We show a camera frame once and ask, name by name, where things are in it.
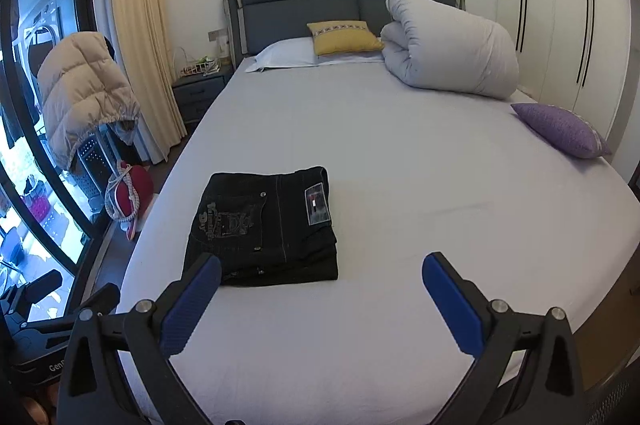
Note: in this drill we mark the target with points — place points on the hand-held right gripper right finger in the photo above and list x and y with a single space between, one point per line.
452 305

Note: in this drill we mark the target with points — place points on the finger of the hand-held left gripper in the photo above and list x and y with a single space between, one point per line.
107 295

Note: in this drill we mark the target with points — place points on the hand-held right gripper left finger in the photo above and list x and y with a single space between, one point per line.
192 300

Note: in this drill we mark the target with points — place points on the black denim pants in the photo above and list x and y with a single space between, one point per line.
280 250

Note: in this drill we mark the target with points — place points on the perforated metal chair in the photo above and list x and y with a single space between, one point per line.
92 165

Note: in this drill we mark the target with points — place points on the bed with white sheet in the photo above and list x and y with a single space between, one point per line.
400 165

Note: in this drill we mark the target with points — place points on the dark mesh chair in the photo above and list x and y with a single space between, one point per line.
615 405

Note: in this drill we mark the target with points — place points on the grey nightstand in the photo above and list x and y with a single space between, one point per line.
200 95

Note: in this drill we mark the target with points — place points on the beige puffer jacket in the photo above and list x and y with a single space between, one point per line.
80 90

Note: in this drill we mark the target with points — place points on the purple pillow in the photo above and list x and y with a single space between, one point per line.
565 130

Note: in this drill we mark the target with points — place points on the small bottle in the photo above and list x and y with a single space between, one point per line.
225 55

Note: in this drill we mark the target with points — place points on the rolled white duvet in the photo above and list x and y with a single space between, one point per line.
450 50

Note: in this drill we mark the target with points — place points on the white pillow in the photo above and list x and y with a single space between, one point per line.
285 52

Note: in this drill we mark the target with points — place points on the beige curtain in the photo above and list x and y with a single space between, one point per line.
145 30

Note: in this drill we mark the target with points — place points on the yellow pillow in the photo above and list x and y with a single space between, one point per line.
340 37

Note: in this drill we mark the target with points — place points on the grey padded headboard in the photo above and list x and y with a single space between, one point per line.
300 10

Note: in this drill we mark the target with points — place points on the white wardrobe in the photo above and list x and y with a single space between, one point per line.
550 5

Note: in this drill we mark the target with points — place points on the wall switch plate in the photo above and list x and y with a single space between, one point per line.
217 35

